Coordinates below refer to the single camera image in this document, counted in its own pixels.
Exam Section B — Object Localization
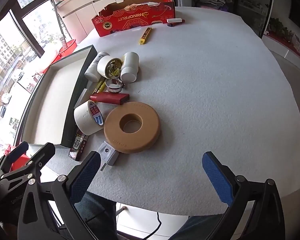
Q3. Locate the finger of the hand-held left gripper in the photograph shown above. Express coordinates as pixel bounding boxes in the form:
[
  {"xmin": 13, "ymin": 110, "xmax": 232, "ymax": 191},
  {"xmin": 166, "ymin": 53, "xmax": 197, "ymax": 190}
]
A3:
[
  {"xmin": 0, "ymin": 141, "xmax": 29, "ymax": 175},
  {"xmin": 0, "ymin": 142, "xmax": 56, "ymax": 198}
]

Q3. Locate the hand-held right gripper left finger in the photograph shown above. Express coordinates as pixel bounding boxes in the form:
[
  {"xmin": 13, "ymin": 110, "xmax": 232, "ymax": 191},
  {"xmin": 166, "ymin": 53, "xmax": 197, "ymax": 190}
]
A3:
[{"xmin": 17, "ymin": 151, "xmax": 102, "ymax": 240}]

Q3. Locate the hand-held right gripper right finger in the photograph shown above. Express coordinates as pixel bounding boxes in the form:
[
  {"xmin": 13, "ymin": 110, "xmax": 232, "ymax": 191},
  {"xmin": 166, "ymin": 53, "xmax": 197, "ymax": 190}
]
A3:
[{"xmin": 202, "ymin": 151, "xmax": 285, "ymax": 240}]

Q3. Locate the dark printed packet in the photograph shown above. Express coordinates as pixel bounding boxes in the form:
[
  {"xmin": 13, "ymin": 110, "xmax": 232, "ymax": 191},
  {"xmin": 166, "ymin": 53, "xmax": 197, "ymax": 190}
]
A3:
[{"xmin": 69, "ymin": 129, "xmax": 89, "ymax": 161}]

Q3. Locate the grey plug adapter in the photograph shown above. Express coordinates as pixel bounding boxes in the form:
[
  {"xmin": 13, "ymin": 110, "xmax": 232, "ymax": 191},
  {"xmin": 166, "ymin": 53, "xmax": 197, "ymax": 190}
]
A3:
[{"xmin": 98, "ymin": 141, "xmax": 120, "ymax": 171}]

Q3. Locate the grey tray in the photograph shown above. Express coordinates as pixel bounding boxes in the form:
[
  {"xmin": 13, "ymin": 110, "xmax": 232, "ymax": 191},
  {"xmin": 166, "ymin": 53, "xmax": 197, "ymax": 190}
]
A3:
[{"xmin": 15, "ymin": 44, "xmax": 98, "ymax": 148}]

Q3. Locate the white tape roll printed label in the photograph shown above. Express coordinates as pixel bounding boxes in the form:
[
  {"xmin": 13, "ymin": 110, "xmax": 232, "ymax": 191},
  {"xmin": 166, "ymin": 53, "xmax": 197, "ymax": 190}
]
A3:
[{"xmin": 74, "ymin": 100, "xmax": 105, "ymax": 135}]

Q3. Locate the white foam block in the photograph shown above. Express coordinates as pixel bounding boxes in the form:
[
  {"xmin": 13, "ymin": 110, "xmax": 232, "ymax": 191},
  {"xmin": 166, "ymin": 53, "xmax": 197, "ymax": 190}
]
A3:
[{"xmin": 77, "ymin": 88, "xmax": 90, "ymax": 105}]

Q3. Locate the tan foam ring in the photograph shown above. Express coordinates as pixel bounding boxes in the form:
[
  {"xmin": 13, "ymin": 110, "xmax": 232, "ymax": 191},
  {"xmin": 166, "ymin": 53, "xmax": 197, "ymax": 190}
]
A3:
[{"xmin": 104, "ymin": 101, "xmax": 162, "ymax": 153}]

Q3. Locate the yellow utility knife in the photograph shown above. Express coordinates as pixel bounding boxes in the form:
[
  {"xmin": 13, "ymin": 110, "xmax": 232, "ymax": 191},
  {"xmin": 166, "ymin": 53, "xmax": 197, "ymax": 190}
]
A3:
[
  {"xmin": 96, "ymin": 77, "xmax": 107, "ymax": 94},
  {"xmin": 139, "ymin": 27, "xmax": 152, "ymax": 45}
]

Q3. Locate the metal hose clamp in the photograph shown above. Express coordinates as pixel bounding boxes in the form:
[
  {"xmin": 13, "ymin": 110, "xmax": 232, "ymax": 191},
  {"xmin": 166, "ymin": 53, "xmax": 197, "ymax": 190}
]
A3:
[{"xmin": 105, "ymin": 77, "xmax": 126, "ymax": 93}]

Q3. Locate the small white bottle yellow label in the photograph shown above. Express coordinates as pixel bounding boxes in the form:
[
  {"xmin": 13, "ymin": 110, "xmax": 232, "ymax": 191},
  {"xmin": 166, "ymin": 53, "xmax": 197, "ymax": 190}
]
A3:
[{"xmin": 84, "ymin": 51, "xmax": 110, "ymax": 82}]

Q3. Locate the white tape roll gold core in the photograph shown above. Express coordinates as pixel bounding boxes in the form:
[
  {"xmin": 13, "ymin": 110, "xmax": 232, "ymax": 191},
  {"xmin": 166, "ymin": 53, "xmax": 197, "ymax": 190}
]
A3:
[{"xmin": 97, "ymin": 55, "xmax": 123, "ymax": 79}]

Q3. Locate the large white bottle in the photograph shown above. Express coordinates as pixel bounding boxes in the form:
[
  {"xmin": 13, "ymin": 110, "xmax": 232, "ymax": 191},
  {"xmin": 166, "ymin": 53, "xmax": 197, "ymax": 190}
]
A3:
[{"xmin": 120, "ymin": 52, "xmax": 140, "ymax": 83}]

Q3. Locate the red plastic stool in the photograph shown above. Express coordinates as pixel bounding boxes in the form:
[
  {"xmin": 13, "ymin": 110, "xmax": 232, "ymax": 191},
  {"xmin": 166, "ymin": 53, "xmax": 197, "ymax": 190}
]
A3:
[{"xmin": 4, "ymin": 145, "xmax": 29, "ymax": 172}]

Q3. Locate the person's left leg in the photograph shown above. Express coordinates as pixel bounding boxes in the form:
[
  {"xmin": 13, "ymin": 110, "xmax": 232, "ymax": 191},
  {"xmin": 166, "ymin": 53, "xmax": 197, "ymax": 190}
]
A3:
[{"xmin": 74, "ymin": 192, "xmax": 118, "ymax": 240}]

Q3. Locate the person's leg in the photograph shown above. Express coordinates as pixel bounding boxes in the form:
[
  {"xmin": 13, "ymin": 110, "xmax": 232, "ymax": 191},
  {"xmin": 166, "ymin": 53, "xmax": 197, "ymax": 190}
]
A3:
[
  {"xmin": 169, "ymin": 214, "xmax": 227, "ymax": 240},
  {"xmin": 74, "ymin": 192, "xmax": 118, "ymax": 240}
]

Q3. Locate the person's right leg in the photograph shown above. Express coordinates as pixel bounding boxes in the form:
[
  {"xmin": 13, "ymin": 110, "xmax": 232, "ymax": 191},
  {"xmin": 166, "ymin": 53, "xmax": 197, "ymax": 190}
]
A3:
[{"xmin": 169, "ymin": 214, "xmax": 227, "ymax": 240}]

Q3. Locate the stack of red buckets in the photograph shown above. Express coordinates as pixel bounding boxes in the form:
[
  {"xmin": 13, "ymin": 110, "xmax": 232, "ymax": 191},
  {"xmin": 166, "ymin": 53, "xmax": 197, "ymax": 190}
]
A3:
[{"xmin": 40, "ymin": 51, "xmax": 63, "ymax": 74}]

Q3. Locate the red basin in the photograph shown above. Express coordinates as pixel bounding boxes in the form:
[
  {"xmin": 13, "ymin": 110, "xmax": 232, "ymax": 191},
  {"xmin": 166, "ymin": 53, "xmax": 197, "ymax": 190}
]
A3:
[{"xmin": 59, "ymin": 39, "xmax": 77, "ymax": 58}]

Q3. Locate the low white bench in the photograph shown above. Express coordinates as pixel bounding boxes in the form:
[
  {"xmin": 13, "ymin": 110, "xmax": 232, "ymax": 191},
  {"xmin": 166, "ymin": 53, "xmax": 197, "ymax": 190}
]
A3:
[{"xmin": 262, "ymin": 31, "xmax": 300, "ymax": 72}]

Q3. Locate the red cardboard box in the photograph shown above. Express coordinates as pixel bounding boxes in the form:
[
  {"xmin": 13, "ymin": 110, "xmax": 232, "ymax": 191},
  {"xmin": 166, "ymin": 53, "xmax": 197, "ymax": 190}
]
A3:
[{"xmin": 91, "ymin": 0, "xmax": 176, "ymax": 37}]

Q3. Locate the potted plant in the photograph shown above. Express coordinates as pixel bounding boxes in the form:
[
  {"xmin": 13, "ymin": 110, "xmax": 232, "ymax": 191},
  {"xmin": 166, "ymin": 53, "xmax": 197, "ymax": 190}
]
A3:
[{"xmin": 267, "ymin": 17, "xmax": 297, "ymax": 42}]

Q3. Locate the glass display cabinet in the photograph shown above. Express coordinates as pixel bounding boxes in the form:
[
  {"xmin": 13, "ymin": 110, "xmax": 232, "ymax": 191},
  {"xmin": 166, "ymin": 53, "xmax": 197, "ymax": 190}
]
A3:
[{"xmin": 192, "ymin": 0, "xmax": 275, "ymax": 39}]

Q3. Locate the black cable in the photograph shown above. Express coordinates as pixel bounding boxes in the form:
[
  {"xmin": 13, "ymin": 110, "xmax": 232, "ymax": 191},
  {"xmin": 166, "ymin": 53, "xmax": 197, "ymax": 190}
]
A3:
[{"xmin": 139, "ymin": 212, "xmax": 163, "ymax": 240}]

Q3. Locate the grey mop handle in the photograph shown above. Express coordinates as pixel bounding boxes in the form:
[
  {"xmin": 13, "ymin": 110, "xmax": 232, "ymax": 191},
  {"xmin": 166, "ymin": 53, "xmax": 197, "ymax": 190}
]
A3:
[{"xmin": 50, "ymin": 0, "xmax": 67, "ymax": 49}]

